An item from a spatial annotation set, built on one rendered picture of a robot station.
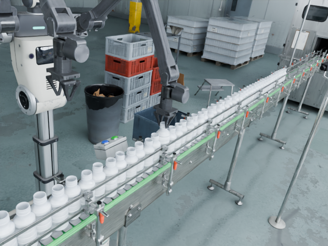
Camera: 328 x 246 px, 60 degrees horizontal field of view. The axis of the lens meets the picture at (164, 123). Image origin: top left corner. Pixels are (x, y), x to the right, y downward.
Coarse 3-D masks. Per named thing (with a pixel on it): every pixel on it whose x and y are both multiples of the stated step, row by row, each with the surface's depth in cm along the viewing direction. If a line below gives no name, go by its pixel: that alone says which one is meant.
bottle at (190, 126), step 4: (188, 120) 152; (192, 120) 152; (188, 124) 152; (192, 124) 153; (188, 128) 152; (192, 128) 153; (192, 132) 154; (188, 136) 154; (192, 136) 157; (188, 140) 155; (188, 144) 157
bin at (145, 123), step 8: (136, 112) 203; (144, 112) 211; (152, 112) 219; (136, 120) 202; (144, 120) 197; (152, 120) 223; (168, 120) 224; (176, 120) 219; (136, 128) 204; (144, 128) 199; (152, 128) 195; (136, 136) 207; (144, 136) 202
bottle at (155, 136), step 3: (153, 135) 132; (156, 135) 132; (153, 138) 129; (156, 138) 130; (153, 141) 130; (156, 141) 130; (159, 141) 133; (153, 144) 130; (156, 144) 130; (159, 144) 131; (156, 147) 131; (159, 147) 132; (156, 153) 132; (159, 153) 134; (156, 156) 133; (159, 156) 136; (156, 159) 134; (153, 162) 134; (156, 165) 136
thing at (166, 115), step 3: (156, 111) 130; (159, 111) 129; (162, 111) 128; (162, 114) 128; (165, 114) 128; (168, 114) 128; (174, 114) 131; (165, 117) 127; (168, 117) 127; (171, 117) 132; (165, 120) 129; (171, 120) 132; (165, 123) 130; (168, 123) 132; (165, 126) 132
